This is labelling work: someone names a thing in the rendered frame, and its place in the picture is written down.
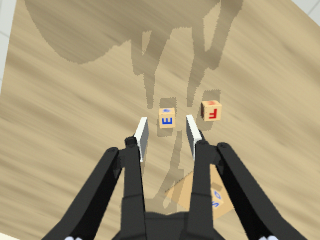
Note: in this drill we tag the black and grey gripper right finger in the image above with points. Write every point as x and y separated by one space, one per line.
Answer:
259 217

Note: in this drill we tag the wooden letter block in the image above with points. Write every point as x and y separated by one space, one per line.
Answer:
167 118
211 111
217 199

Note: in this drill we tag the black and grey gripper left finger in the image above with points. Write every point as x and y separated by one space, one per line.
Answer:
83 217

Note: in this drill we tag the tan flat mat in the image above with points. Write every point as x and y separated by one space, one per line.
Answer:
181 192

